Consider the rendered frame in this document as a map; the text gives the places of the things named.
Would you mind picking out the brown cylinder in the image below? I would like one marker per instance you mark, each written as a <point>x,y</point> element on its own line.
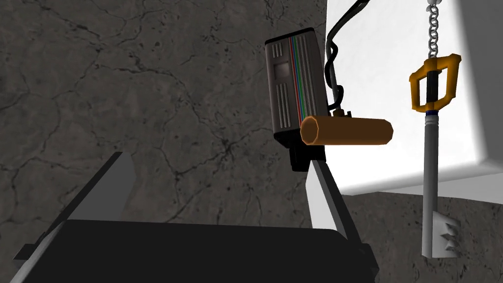
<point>349,131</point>

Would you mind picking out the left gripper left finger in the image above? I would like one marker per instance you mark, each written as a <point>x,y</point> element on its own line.
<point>103,192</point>

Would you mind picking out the grey box with coloured stripes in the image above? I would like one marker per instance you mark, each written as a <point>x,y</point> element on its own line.
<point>292,86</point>

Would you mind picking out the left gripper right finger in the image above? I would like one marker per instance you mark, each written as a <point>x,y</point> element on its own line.
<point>326,200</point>

